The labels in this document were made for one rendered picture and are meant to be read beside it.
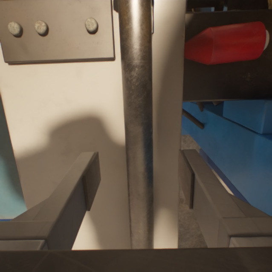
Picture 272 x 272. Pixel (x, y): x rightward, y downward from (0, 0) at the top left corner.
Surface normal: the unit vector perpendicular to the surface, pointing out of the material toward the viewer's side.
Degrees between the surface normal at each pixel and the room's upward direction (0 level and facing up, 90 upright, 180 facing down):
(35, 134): 0
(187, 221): 0
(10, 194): 0
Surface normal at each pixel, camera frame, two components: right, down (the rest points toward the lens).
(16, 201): -0.01, 0.29
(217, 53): 0.04, 0.68
